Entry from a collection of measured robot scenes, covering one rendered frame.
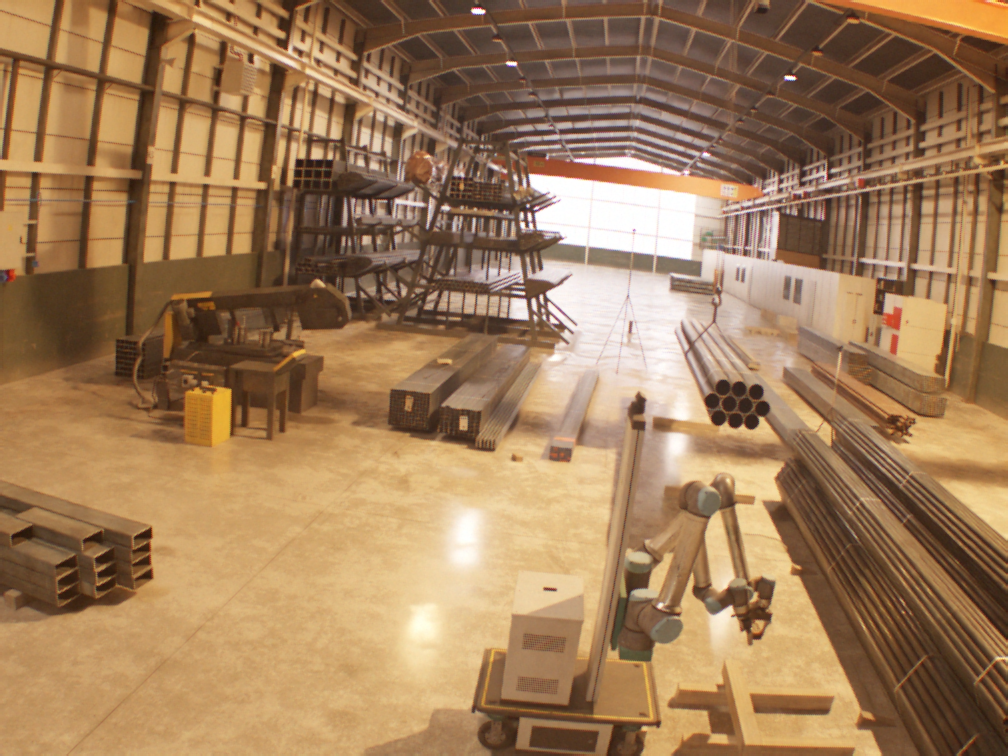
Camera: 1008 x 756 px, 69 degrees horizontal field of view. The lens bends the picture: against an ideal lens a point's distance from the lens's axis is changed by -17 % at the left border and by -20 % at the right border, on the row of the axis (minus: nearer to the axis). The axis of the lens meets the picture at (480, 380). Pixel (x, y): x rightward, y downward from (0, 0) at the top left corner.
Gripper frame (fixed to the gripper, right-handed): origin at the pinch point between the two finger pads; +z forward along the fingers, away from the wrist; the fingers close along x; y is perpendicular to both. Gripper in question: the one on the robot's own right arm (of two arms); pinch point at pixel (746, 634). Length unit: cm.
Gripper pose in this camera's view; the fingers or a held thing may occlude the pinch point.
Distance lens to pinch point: 437.0
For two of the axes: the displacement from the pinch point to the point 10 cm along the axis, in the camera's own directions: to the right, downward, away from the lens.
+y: -9.5, 3.1, 0.4
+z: 3.1, 9.0, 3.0
